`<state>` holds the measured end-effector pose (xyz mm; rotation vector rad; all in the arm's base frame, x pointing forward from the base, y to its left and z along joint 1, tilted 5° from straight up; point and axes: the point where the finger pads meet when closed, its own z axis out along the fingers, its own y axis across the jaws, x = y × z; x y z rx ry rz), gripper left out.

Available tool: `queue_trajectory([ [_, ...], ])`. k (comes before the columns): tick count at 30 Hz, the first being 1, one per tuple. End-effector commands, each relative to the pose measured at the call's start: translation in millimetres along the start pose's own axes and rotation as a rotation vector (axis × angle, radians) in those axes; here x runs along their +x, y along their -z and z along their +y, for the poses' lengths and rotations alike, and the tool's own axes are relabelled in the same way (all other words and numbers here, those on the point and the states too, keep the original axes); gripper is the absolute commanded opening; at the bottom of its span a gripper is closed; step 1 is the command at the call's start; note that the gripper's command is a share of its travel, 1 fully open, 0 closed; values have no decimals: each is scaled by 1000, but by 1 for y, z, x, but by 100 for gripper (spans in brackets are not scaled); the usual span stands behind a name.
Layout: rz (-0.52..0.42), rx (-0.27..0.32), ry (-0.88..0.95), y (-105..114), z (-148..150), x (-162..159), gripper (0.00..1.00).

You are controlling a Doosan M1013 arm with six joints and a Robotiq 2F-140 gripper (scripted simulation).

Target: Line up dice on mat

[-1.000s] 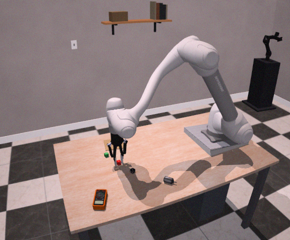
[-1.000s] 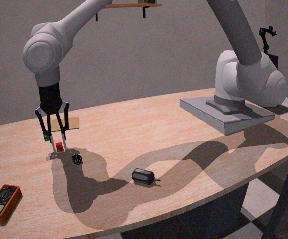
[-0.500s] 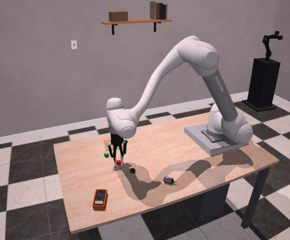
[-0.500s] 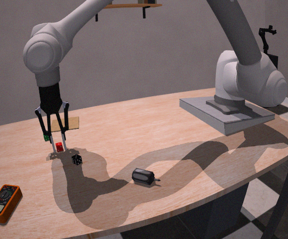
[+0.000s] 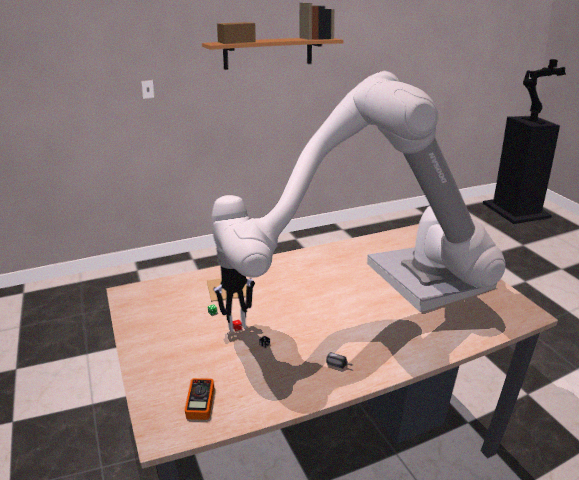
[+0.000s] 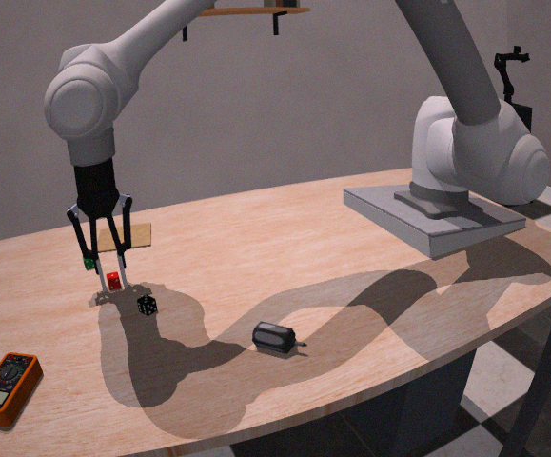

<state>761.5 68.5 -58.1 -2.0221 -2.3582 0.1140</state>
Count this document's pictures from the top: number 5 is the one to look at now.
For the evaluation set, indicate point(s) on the orange digital multimeter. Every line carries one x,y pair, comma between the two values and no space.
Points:
199,399

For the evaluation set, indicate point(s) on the tan mat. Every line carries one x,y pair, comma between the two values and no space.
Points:
215,283

